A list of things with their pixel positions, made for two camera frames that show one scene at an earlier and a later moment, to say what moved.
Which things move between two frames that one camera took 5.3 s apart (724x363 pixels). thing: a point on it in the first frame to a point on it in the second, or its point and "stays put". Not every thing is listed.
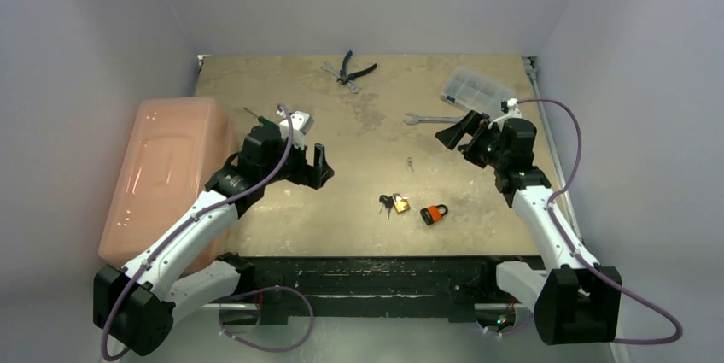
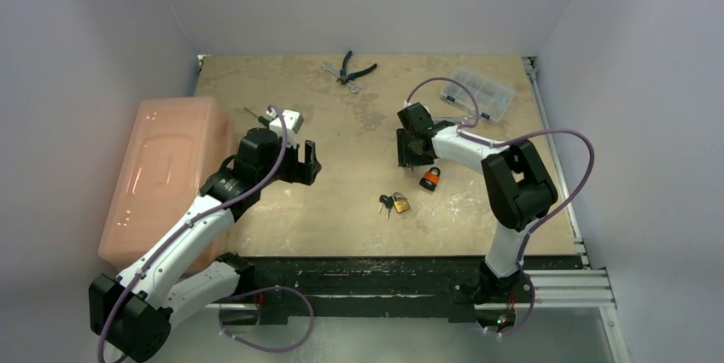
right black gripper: (475, 137) to (408, 142)
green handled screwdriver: (261, 120) stays put
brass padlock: (400, 203) stays put
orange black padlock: (434, 213) to (430, 178)
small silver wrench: (353, 85) stays put
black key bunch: (388, 201) stays put
